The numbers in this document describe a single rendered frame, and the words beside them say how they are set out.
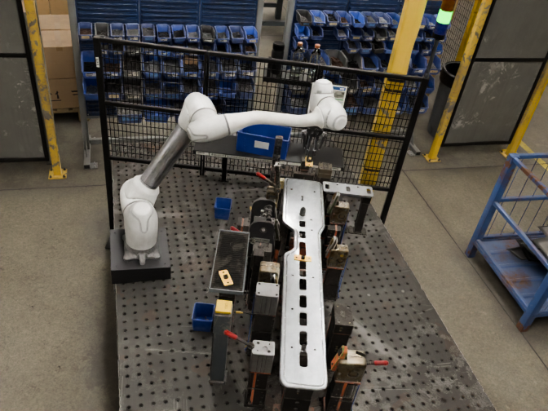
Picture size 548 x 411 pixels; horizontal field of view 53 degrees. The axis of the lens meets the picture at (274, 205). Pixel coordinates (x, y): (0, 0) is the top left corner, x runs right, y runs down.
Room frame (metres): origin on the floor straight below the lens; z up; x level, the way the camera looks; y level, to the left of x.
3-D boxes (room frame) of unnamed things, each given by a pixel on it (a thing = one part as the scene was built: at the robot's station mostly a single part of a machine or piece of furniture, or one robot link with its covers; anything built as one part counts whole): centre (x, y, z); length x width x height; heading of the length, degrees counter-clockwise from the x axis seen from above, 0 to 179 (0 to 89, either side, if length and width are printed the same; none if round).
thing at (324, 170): (2.68, -0.26, 0.88); 0.08 x 0.08 x 0.36; 3
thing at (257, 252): (1.83, 0.04, 0.90); 0.05 x 0.05 x 0.40; 3
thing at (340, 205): (2.36, -0.36, 0.87); 0.12 x 0.09 x 0.35; 93
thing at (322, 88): (2.39, -0.15, 1.63); 0.13 x 0.11 x 0.16; 23
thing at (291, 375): (1.92, -0.18, 1.00); 1.38 x 0.22 x 0.02; 3
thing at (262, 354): (1.34, -0.04, 0.88); 0.11 x 0.10 x 0.36; 93
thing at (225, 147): (2.83, 0.07, 1.01); 0.90 x 0.22 x 0.03; 93
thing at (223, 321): (1.43, 0.14, 0.92); 0.08 x 0.08 x 0.44; 3
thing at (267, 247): (1.90, 0.02, 0.89); 0.13 x 0.11 x 0.38; 93
